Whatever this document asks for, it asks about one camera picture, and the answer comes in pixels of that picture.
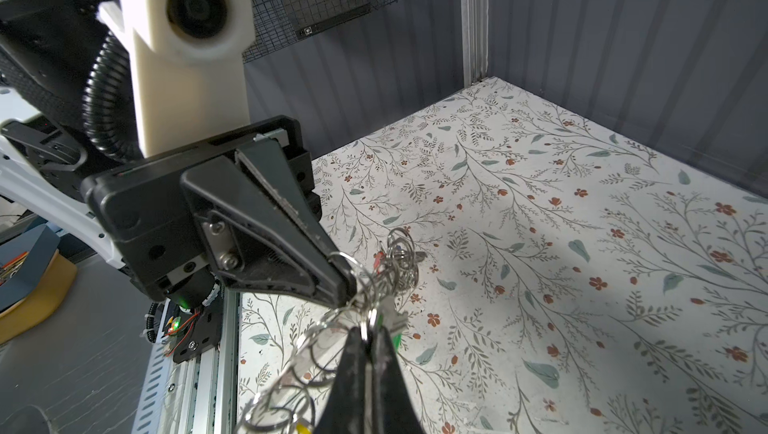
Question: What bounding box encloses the keyring bunch with grey strap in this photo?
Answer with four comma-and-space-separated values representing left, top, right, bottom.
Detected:
234, 228, 419, 433

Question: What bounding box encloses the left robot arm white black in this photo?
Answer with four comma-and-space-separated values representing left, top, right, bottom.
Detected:
1, 0, 357, 309

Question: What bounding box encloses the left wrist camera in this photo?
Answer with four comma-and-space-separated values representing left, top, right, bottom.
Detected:
99, 0, 255, 157

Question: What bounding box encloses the white cable duct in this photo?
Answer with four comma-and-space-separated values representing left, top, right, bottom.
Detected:
131, 344, 171, 434

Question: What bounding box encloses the blue yellow box outside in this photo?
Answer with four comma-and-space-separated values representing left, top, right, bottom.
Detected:
1, 224, 77, 344

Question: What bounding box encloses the key with green tag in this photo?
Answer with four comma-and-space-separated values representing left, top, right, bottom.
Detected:
389, 330, 402, 351

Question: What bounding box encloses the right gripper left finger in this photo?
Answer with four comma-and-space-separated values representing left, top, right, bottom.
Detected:
314, 327, 368, 434

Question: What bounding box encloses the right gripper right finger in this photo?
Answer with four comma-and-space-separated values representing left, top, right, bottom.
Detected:
368, 326, 425, 434

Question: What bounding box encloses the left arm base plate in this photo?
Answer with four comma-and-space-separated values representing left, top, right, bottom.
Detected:
142, 294, 223, 364

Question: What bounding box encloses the floral table mat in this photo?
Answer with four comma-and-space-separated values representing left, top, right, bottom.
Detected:
236, 76, 768, 434

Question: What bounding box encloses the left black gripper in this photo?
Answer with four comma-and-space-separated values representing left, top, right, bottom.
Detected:
80, 115, 357, 308

